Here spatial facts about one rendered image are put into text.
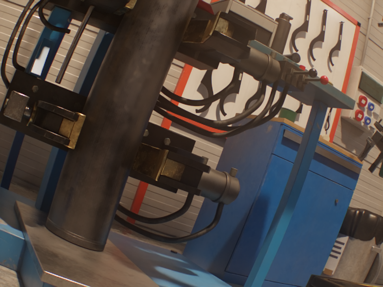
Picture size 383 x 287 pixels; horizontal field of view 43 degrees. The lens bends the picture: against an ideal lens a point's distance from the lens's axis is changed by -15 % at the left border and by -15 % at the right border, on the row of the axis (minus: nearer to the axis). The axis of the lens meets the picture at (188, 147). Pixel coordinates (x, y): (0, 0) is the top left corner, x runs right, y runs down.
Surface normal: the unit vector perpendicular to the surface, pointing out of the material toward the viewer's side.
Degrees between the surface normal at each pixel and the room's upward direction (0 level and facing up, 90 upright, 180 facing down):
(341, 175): 90
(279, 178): 90
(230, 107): 90
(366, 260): 93
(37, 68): 50
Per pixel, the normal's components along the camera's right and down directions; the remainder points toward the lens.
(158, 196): 0.39, 0.10
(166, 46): 0.66, 0.21
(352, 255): -0.22, -0.07
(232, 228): -0.85, -0.34
